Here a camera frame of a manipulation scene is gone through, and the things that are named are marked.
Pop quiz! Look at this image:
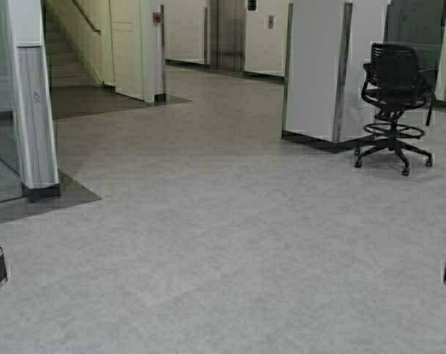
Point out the elevator call button panel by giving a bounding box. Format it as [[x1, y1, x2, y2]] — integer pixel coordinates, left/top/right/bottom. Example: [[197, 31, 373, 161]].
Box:
[[268, 15, 275, 29]]

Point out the red fire alarm pull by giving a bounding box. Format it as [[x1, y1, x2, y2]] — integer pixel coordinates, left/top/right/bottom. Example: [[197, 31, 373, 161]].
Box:
[[153, 12, 162, 24]]

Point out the steel elevator door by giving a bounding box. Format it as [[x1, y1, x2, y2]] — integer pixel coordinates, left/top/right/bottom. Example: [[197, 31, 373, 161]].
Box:
[[209, 0, 246, 72]]

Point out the stair handrail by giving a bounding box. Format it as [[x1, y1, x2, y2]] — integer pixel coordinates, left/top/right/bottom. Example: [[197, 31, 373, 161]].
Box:
[[72, 0, 101, 35]]

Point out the black office chair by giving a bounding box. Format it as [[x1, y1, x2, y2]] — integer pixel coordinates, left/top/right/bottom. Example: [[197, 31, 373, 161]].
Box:
[[354, 43, 436, 176]]

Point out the black elevator indicator display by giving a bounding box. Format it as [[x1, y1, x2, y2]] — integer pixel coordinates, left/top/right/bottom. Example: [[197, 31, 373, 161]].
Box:
[[247, 0, 257, 11]]

